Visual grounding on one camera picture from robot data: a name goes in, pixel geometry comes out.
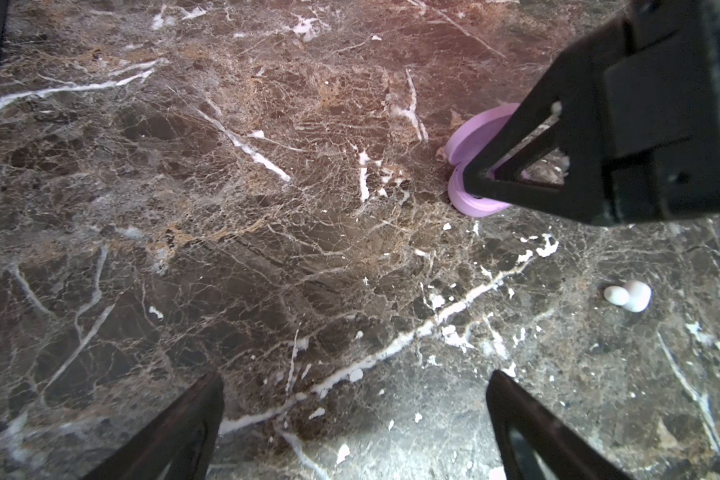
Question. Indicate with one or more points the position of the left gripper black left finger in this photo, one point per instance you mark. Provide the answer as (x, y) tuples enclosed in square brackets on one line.
[(178, 443)]

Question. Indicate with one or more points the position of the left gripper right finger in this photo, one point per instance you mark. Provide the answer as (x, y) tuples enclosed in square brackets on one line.
[(534, 443)]

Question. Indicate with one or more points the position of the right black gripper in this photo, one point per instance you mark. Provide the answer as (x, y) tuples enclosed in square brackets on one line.
[(635, 108)]

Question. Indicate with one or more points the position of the white earbud left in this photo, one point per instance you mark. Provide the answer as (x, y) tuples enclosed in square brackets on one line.
[(633, 296)]

